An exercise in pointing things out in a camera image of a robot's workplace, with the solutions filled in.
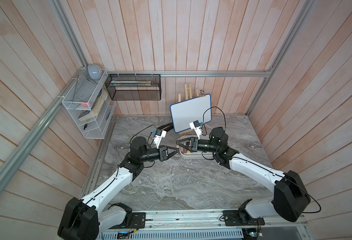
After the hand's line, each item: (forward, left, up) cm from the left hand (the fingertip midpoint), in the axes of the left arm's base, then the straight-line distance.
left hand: (177, 153), depth 70 cm
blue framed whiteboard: (+31, -5, -4) cm, 32 cm away
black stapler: (+35, +7, -23) cm, 43 cm away
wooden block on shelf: (+20, +47, +6) cm, 52 cm away
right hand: (+3, 0, +3) cm, 4 cm away
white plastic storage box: (+13, -6, -24) cm, 28 cm away
